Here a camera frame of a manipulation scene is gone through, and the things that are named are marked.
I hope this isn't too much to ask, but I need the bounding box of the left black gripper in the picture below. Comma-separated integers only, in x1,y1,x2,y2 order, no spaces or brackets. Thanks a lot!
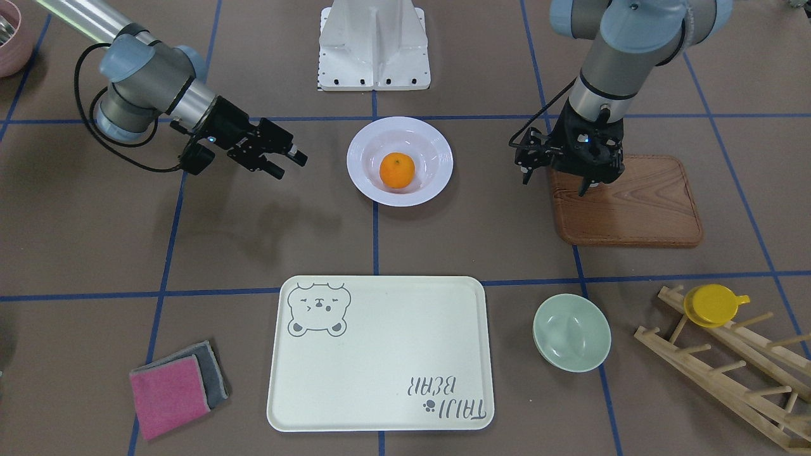
550,101,625,197

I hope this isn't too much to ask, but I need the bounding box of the pink bowl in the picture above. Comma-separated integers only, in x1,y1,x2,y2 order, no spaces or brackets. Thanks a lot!
1,1,35,79

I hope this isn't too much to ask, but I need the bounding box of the yellow mug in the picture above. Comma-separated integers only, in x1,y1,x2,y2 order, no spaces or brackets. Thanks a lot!
682,284,751,328

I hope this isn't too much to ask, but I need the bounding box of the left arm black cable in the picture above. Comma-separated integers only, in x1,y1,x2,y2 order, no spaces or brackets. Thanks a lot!
508,76,580,149

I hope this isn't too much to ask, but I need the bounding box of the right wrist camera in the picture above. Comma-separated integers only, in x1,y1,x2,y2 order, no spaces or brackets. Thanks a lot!
179,141,215,175

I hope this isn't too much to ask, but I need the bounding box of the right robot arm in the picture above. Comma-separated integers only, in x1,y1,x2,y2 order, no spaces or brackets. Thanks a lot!
41,1,308,179

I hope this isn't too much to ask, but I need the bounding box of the orange fruit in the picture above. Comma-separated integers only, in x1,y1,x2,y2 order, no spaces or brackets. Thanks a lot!
379,152,416,189

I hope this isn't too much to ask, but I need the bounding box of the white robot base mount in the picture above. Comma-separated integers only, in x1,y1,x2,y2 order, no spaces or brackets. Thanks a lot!
317,1,431,92

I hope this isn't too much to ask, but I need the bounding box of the green bowl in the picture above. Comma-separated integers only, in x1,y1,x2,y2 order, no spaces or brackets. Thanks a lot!
532,293,612,373

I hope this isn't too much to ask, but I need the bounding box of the grey cloth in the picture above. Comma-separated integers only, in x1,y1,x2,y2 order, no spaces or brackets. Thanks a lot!
130,340,229,409

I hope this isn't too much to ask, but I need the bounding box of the cream bear tray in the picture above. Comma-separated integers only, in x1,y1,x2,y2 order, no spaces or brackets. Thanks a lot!
266,276,495,432

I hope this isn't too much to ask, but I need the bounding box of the pink cloth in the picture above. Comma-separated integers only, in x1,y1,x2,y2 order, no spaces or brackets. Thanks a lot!
129,355,211,440

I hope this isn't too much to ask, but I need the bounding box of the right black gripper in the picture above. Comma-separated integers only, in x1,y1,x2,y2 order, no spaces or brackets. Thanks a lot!
200,96,308,180

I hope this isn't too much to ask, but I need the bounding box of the brown wooden tray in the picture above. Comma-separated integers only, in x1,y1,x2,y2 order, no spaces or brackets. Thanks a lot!
547,155,704,248

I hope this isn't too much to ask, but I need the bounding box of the wooden cup drying rack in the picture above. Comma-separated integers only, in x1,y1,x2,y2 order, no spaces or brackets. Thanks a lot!
634,286,810,455

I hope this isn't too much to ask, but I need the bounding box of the white plate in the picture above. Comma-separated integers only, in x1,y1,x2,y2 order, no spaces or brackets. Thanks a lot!
347,117,454,207

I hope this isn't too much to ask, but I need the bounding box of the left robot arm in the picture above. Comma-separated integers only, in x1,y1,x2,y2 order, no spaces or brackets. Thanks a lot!
549,1,733,196

